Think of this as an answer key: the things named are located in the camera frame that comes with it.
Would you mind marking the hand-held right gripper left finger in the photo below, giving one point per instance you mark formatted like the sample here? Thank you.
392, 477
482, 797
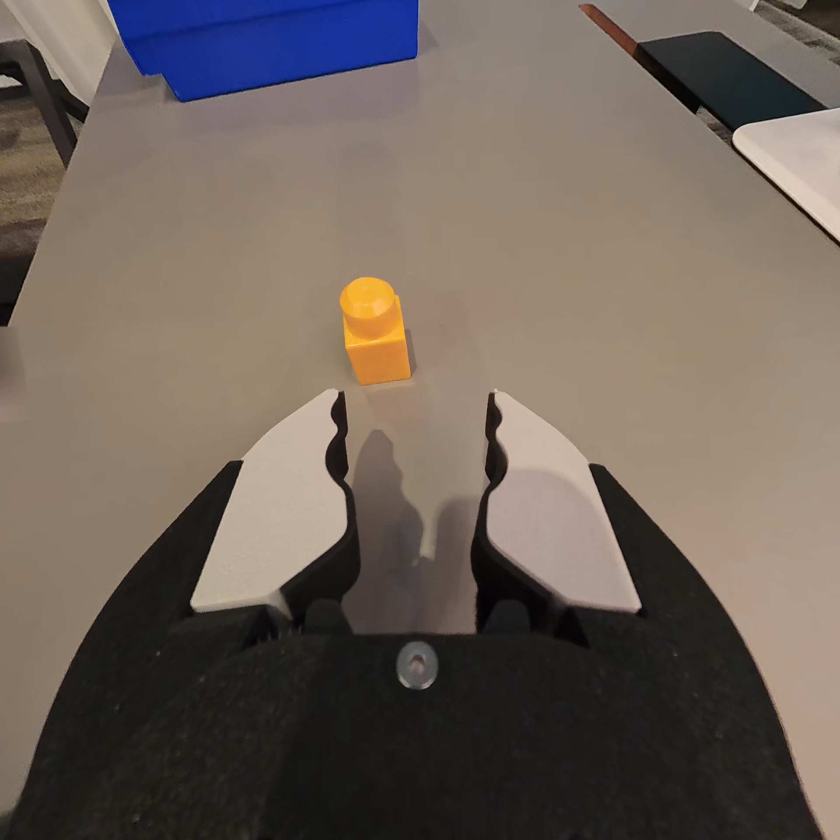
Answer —
275, 518

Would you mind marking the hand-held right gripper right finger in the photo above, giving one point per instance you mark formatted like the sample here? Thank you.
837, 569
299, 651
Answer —
558, 525

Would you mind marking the yellow plastic block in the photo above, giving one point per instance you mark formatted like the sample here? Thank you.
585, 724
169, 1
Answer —
377, 354

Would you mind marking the blue plastic bin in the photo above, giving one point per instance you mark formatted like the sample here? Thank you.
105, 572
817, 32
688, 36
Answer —
262, 46

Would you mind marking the instruction sheet on stand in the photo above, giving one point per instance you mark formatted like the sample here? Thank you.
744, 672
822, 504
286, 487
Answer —
800, 164

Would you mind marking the black flat pad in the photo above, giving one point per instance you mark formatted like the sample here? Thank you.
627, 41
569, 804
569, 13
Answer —
722, 79

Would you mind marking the black monitor stand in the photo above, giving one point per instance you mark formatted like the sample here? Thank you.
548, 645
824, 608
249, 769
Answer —
43, 98

